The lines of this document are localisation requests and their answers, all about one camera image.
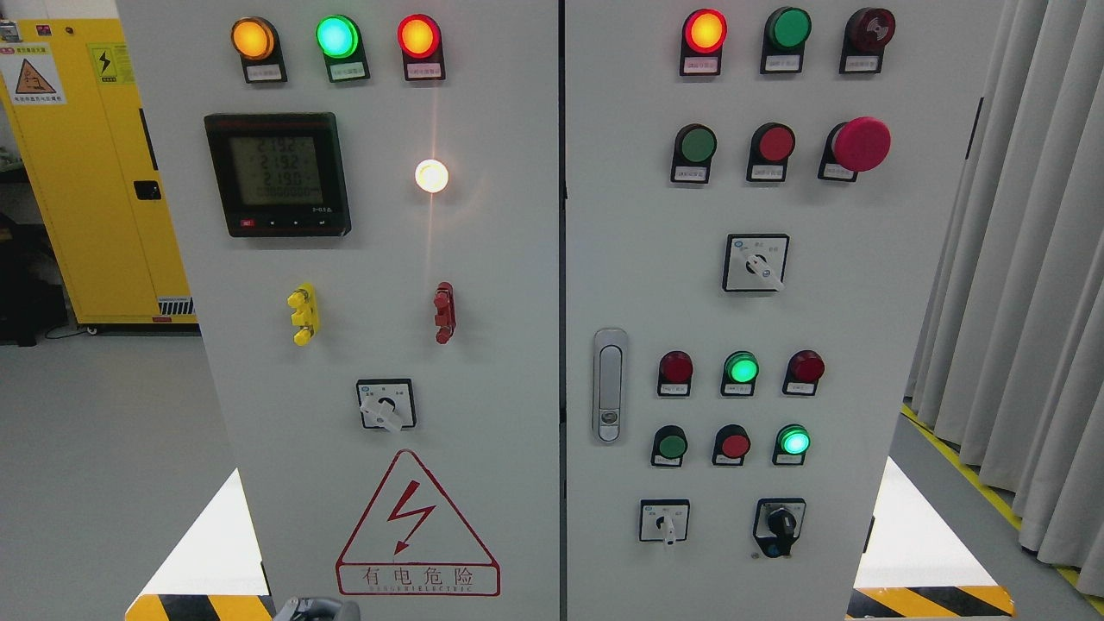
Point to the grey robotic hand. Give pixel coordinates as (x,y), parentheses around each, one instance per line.
(318,608)

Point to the white rotary light switch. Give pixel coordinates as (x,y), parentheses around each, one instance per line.
(386,404)

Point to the amber indicator light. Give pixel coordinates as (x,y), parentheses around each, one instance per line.
(257,43)

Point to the red electric danger sticker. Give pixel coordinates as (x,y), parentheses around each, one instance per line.
(411,540)

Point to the yellow terminal connector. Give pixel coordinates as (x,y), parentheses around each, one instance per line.
(304,303)

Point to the red terminal connector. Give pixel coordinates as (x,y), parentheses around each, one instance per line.
(445,317)

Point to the grey electrical control cabinet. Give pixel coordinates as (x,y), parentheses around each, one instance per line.
(557,121)

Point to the white rotary selector lower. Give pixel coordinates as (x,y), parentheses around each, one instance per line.
(663,520)

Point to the white rotary selector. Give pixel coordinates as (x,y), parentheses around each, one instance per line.
(755,263)
(663,520)

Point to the green push button lower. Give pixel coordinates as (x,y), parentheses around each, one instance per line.
(669,447)

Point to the black digital power meter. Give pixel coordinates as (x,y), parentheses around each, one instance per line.
(280,174)

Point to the dark red indicator left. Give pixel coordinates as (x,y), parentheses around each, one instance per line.
(675,375)

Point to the dark red indicator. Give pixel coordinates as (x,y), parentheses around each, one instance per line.
(803,373)
(675,375)

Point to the small clear lamp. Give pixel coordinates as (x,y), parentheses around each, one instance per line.
(431,176)

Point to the red push button lower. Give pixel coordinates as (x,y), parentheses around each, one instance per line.
(731,445)

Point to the red push button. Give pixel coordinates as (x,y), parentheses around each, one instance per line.
(731,445)
(770,148)

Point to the lit green indicator middle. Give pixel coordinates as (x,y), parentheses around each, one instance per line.
(739,375)

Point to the lit green push button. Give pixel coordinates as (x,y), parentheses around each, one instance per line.
(791,445)

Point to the dark red indicator right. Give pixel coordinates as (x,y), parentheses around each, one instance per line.
(803,373)

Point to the white rotary selector upper right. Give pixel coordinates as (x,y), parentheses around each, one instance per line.
(755,263)

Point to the yellow safety cabinet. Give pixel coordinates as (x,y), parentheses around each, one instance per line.
(76,111)

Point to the green indicator light top left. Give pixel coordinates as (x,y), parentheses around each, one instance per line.
(340,42)

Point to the green indicator light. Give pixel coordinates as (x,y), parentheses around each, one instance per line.
(783,41)
(340,42)

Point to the red indicator light top left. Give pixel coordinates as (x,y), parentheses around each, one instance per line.
(420,41)

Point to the red indicator light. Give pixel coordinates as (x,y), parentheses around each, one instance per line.
(420,41)
(701,48)

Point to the green push button upper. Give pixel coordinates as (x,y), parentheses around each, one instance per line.
(694,147)

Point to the red push button upper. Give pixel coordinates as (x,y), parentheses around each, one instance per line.
(770,148)

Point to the red indicator light top right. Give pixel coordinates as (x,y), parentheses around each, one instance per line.
(701,48)

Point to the red emergency stop button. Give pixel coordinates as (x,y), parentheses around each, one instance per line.
(854,147)

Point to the grey curtain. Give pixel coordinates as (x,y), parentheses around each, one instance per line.
(1010,361)

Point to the green indicator light top right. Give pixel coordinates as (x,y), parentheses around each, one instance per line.
(783,41)

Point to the dark red buzzer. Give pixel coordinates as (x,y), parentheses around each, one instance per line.
(866,36)

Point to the silver door handle lock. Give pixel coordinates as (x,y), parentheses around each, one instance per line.
(609,348)

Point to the black knob selector switch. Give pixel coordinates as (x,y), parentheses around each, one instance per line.
(778,525)

